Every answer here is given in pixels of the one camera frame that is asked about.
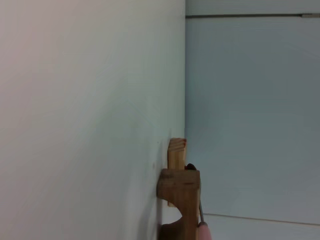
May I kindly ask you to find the pink handled metal spoon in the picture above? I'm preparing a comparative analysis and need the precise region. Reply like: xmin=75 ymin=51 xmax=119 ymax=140
xmin=184 ymin=162 xmax=214 ymax=240

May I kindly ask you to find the flat light wooden block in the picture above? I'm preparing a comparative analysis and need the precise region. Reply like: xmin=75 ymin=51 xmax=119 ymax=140
xmin=166 ymin=137 xmax=188 ymax=209

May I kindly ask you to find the arched dark wooden block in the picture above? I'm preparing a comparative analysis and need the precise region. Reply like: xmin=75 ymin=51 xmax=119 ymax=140
xmin=156 ymin=168 xmax=202 ymax=240

